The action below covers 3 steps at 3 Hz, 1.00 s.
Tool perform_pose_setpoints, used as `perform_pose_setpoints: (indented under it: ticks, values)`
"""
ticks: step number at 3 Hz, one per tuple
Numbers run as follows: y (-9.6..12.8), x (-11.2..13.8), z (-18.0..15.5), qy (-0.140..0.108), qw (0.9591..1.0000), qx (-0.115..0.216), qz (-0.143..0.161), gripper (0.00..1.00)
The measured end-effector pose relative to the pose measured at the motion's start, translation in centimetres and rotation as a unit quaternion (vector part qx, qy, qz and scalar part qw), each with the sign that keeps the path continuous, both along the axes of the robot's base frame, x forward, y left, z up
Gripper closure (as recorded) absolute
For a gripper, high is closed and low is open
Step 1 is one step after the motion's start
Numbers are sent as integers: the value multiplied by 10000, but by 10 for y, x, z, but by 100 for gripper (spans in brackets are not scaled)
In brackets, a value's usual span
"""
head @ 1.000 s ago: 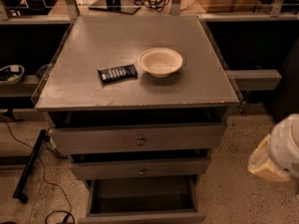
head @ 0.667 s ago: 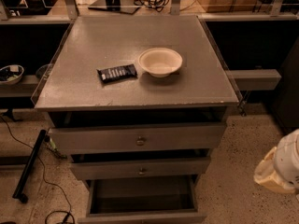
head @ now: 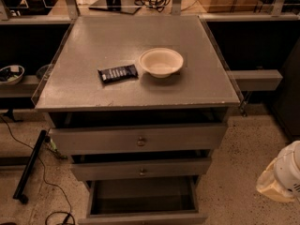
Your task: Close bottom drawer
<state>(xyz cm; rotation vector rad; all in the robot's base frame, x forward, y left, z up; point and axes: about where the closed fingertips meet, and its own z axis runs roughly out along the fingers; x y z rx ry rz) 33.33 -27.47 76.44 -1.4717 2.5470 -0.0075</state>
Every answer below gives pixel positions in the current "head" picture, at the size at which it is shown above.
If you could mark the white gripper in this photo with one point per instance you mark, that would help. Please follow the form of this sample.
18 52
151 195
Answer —
289 165

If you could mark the grey bottom drawer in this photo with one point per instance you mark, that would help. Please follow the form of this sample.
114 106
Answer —
147 201

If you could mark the grey drawer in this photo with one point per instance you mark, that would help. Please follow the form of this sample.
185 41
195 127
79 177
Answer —
147 201
108 140
140 169

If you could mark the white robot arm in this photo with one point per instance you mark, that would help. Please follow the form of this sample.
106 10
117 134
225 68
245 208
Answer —
280 181

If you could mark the grey middle drawer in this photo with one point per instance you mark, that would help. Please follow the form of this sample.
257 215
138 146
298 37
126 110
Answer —
140 169

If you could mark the grey top drawer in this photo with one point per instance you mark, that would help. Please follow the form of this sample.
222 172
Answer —
108 140

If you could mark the grey drawer cabinet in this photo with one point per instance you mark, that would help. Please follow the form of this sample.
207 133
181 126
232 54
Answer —
73 95

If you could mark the grey shelf beam right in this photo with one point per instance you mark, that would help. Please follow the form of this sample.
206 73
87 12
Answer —
257 80

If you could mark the grey shelf beam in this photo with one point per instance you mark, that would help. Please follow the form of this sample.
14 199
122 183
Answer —
23 89
257 80

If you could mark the white paper bowl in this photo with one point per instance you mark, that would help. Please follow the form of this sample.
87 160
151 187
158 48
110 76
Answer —
161 62

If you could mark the dark snack bar wrapper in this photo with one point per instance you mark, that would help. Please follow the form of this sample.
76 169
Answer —
117 74

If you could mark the black monitor stand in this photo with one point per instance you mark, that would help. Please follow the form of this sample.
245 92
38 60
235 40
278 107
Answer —
120 6

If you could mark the black bar on floor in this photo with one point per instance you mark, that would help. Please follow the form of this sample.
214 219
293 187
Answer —
18 194

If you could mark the grey shelf beam left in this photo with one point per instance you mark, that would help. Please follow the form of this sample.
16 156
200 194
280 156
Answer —
23 89

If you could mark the white bowl with items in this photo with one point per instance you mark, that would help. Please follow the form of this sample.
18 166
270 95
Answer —
11 75

